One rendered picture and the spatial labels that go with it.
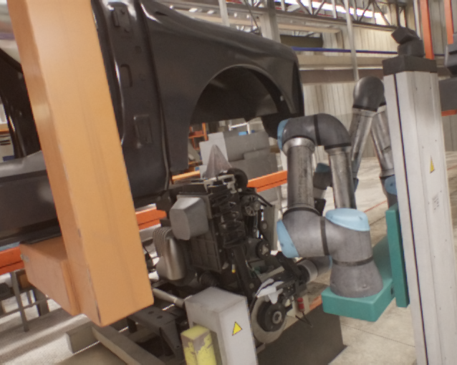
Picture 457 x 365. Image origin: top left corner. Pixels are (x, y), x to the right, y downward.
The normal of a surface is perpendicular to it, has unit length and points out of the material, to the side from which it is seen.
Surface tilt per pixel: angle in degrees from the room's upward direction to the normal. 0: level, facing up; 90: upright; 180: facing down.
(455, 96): 90
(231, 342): 90
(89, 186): 90
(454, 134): 90
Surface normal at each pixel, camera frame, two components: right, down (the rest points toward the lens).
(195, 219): 0.35, 0.06
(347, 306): -0.64, 0.21
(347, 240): -0.28, 0.17
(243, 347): 0.66, -0.01
